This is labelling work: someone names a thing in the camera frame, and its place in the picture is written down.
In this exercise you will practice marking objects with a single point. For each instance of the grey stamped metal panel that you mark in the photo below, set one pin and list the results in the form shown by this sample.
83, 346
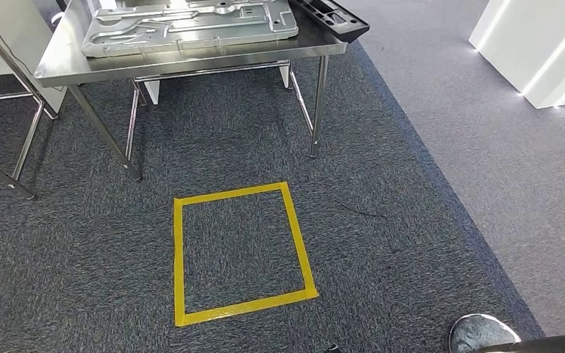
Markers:
190, 29

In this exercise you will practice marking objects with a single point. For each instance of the steel frame table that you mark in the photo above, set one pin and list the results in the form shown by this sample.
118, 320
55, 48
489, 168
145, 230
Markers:
26, 141

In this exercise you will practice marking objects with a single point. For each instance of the stainless steel workbench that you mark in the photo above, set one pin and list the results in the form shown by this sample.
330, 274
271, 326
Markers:
58, 68

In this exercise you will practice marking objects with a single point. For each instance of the black plastic plate frame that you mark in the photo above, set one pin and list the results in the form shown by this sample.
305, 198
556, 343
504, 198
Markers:
341, 24

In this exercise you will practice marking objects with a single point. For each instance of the chrome stanchion post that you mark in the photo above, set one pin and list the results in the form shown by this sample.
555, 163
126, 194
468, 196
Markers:
482, 333

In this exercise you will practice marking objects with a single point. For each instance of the white support block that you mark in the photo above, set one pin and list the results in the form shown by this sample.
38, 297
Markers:
152, 92
284, 77

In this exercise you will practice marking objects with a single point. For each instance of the white lit display counter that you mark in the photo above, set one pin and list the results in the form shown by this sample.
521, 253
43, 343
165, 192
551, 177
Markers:
521, 44

